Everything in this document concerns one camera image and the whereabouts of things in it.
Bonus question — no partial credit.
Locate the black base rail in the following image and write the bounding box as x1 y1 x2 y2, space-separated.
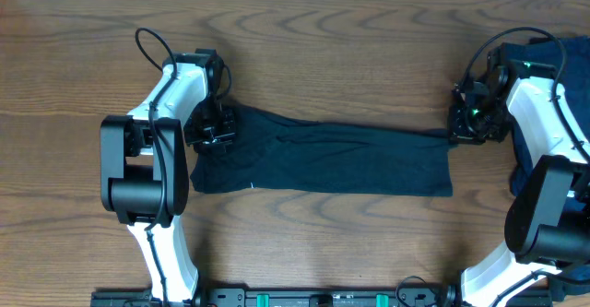
89 286 554 307

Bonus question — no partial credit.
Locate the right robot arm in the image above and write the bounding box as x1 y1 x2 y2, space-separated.
447 43 589 306

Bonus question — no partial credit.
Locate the blue garment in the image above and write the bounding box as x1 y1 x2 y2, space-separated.
505 36 589 195

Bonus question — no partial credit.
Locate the dark teal t-shirt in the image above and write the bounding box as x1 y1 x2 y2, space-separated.
190 106 453 197

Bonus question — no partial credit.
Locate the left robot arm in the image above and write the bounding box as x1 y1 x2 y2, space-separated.
91 49 235 306

